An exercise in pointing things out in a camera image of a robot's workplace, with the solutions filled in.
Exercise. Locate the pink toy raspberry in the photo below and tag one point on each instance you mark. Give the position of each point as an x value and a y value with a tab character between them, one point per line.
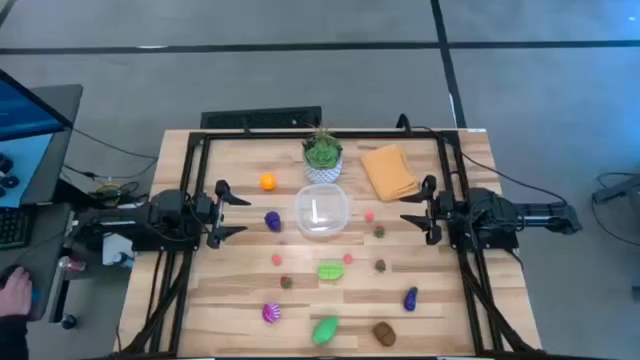
347	258
276	259
369	216

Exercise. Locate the brown toy kiwi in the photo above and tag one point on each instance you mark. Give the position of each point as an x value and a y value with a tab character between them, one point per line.
384	334

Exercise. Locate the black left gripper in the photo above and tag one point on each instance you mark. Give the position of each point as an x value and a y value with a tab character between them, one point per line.
205	207

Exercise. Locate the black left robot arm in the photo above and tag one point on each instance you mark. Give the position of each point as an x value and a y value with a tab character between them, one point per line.
150	220

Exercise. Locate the black floor vent grille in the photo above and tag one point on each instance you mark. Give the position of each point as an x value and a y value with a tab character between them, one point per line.
260	118

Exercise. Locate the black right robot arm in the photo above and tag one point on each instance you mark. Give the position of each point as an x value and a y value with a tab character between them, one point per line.
495	215

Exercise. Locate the succulent in patterned pot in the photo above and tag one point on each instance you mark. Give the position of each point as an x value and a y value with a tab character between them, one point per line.
322	155

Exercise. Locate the folded yellow cloth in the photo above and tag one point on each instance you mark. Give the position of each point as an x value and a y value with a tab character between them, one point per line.
390	172

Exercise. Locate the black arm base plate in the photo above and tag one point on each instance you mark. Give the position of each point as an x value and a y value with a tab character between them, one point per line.
500	242
165	245

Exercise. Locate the magenta striped toy onion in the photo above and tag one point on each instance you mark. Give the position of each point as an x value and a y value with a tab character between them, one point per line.
271	313

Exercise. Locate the grey desk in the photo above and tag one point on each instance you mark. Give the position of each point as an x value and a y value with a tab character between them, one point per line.
50	225

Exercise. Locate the purple toy eggplant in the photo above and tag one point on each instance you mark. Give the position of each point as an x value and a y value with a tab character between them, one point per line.
410	299

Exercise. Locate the computer monitor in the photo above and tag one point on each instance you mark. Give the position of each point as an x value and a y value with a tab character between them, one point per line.
20	115

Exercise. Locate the purple toy grapes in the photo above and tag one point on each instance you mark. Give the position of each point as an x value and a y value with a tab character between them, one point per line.
273	221

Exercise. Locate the grey stand leg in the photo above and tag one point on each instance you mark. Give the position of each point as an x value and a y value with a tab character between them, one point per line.
617	192

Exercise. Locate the clear plastic tupperware container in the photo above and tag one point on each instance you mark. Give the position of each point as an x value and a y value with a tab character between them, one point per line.
322	212

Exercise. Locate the white power box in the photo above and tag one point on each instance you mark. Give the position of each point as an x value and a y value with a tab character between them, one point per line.
115	247

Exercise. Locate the person's hand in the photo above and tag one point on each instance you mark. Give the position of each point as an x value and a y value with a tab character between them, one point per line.
15	295

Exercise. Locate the black keyboard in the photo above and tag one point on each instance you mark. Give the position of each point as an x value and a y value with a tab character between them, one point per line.
12	227

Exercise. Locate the red soda can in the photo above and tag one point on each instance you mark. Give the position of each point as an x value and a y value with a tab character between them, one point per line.
72	264

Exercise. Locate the toy orange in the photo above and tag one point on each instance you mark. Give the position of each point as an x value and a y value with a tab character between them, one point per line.
268	182

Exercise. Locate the light green toy starfruit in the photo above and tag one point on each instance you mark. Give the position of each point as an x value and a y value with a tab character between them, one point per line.
330	271

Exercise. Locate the green toy mango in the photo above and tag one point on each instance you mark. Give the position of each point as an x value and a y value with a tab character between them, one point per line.
325	330

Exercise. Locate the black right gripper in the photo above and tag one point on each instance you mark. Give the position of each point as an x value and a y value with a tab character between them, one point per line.
450	212

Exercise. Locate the person's forearm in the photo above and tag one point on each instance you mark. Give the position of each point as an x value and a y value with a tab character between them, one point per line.
10	340

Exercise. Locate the black desk foot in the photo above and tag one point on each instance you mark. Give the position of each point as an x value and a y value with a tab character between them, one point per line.
68	321

